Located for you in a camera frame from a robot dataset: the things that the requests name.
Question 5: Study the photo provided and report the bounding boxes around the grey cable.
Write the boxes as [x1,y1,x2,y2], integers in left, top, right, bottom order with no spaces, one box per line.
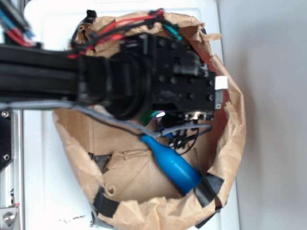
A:
[0,100,213,138]

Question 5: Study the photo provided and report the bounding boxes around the aluminium frame rail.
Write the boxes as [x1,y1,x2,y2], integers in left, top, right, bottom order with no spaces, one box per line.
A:
[0,110,25,230]

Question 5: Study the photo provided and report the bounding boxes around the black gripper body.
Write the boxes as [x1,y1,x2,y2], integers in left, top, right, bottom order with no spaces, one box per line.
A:
[119,33,228,122]

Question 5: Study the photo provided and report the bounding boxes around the red wires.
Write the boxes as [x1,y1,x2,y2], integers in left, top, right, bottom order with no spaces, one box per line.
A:
[67,9,166,59]

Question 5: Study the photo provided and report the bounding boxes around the blue plastic toy bottle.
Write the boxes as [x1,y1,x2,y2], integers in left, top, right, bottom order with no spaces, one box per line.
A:
[141,136,201,194]

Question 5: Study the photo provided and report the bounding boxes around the brown paper bag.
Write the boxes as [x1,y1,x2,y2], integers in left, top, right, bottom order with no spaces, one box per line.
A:
[53,11,247,230]

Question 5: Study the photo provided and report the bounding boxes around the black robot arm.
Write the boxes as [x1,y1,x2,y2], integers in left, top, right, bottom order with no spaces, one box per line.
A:
[0,33,223,120]

